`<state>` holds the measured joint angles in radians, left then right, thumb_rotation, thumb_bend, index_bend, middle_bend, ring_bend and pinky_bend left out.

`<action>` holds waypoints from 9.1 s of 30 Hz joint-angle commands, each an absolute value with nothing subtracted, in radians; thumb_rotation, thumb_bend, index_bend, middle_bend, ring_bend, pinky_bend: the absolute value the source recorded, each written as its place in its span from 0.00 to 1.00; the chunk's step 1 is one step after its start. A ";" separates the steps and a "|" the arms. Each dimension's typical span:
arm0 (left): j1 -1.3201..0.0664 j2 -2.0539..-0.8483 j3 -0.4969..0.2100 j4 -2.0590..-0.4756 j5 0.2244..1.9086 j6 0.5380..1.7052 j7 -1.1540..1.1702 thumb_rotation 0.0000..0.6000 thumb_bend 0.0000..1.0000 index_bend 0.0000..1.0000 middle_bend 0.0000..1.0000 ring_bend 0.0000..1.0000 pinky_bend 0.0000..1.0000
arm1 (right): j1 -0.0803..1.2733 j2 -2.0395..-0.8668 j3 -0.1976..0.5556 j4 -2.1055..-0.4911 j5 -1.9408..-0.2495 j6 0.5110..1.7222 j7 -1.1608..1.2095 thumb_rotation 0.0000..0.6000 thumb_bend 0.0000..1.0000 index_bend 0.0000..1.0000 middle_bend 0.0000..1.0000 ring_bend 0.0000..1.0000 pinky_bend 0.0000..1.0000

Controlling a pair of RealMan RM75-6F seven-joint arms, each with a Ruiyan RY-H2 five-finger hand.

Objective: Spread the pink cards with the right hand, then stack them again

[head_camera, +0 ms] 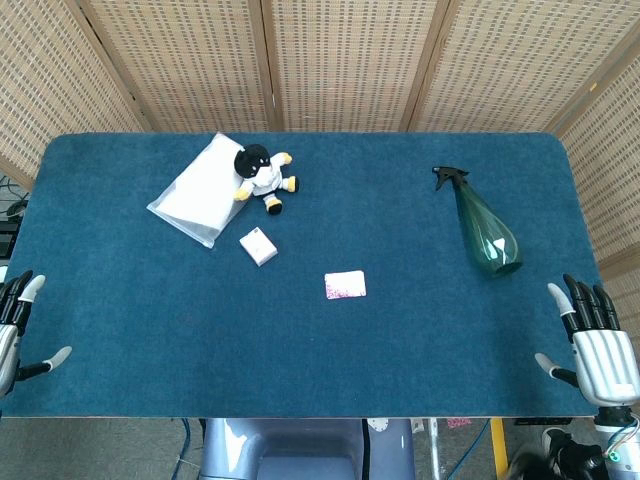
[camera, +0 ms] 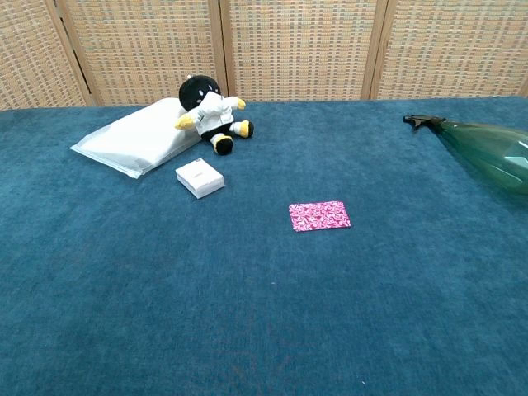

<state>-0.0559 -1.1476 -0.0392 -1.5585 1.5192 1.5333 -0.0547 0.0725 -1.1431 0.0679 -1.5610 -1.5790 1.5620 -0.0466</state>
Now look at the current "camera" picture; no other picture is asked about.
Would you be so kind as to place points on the pink patterned card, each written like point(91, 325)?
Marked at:
point(319, 216)

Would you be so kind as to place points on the small white box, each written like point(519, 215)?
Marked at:
point(200, 177)

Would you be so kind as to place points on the black and white plush toy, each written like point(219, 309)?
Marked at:
point(210, 111)

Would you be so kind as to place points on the blue felt table cover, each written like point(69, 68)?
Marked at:
point(165, 288)

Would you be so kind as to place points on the white pillow-shaped package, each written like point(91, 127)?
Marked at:
point(132, 140)

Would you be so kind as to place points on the woven rattan screen panel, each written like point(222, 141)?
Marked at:
point(453, 49)
point(24, 53)
point(297, 49)
point(144, 49)

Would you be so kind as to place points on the green spray bottle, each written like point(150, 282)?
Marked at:
point(486, 148)

